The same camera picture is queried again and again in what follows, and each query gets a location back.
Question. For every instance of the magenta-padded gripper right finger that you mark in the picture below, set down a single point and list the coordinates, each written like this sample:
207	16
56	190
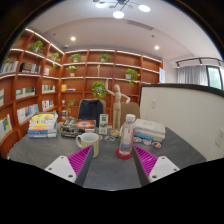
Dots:
161	168

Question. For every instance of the stack of colourful books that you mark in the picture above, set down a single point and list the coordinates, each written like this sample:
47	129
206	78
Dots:
42	126

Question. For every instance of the wooden artist mannequin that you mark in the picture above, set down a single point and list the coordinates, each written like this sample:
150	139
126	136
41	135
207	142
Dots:
116	106

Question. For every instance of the ceiling air vent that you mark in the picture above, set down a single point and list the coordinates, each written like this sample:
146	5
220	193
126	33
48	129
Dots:
139	25

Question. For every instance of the recessed ceiling light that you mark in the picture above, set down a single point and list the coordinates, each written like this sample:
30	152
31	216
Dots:
73	38
156	47

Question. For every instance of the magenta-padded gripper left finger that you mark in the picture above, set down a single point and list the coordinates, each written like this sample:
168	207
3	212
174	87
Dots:
63	168

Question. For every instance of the ceiling lamp with round bulbs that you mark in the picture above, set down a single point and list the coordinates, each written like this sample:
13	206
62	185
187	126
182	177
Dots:
118	14

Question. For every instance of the chair with dark jacket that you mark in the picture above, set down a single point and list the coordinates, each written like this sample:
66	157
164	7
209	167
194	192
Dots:
90	110

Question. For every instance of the grey curtain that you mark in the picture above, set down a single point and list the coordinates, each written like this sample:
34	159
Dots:
192	75

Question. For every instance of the white wall outlet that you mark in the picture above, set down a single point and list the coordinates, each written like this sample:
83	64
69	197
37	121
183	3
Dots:
220	137
153	104

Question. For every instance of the yellow striped white mug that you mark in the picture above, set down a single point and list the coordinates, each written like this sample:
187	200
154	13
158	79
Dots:
90	143

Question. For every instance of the window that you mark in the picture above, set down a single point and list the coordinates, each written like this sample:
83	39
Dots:
215	77

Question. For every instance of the clear plastic water bottle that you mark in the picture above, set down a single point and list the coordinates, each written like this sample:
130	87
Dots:
126	136

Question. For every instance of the upright green white carton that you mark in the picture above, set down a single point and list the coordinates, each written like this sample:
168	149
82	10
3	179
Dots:
103	124

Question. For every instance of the wooden shelf unit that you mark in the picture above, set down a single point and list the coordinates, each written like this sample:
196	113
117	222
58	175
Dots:
36	80

